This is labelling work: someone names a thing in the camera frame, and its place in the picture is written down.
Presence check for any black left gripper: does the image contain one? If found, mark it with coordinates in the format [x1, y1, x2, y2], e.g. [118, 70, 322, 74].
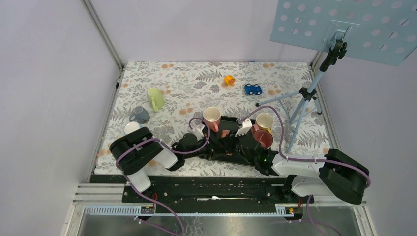
[184, 133, 226, 160]

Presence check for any yellow ceramic mug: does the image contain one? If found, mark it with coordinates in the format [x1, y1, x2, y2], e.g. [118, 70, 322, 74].
[255, 113, 274, 135]

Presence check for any salmon pink ceramic mug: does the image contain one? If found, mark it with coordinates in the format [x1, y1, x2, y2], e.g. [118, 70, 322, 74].
[203, 107, 221, 132]

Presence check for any green ceramic mug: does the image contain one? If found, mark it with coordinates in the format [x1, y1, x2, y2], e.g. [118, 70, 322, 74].
[147, 88, 165, 112]

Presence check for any blue white ceramic mug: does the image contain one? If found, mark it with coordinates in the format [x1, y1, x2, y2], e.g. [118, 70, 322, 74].
[123, 121, 142, 135]

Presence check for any brown ceramic mug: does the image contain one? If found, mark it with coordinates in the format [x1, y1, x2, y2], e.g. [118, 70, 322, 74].
[221, 129, 230, 138]

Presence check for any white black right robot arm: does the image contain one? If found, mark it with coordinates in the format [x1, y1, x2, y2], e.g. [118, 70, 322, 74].
[232, 135, 371, 205]

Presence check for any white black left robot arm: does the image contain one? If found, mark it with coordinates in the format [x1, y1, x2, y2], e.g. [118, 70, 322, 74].
[110, 124, 232, 202]

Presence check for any grey ceramic mug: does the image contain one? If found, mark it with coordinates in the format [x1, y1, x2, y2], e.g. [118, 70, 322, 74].
[129, 106, 150, 124]

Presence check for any black plastic tray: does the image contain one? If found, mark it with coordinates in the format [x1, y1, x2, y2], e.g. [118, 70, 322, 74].
[196, 116, 278, 176]

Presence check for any floral patterned tablecloth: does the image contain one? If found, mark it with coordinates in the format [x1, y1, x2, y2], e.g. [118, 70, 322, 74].
[93, 62, 332, 177]

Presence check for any blue toy car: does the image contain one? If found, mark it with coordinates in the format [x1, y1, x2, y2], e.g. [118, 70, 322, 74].
[244, 84, 263, 95]

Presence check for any small orange toy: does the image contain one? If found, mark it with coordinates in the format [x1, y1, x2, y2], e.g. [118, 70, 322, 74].
[224, 75, 236, 86]

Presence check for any light blue tripod stand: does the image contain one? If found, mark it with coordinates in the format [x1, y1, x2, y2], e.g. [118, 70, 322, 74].
[255, 39, 348, 153]

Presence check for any light blue perforated board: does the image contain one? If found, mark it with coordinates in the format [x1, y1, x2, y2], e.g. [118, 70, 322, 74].
[270, 0, 417, 66]

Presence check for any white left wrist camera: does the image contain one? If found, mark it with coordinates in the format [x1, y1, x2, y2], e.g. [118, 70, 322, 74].
[191, 124, 205, 140]

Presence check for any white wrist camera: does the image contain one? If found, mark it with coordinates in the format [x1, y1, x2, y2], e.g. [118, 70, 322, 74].
[235, 118, 253, 137]
[191, 124, 205, 140]

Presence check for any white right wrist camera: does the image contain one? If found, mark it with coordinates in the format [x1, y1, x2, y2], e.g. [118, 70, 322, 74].
[235, 118, 253, 137]

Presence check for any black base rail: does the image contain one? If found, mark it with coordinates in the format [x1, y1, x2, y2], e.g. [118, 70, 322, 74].
[90, 175, 307, 214]

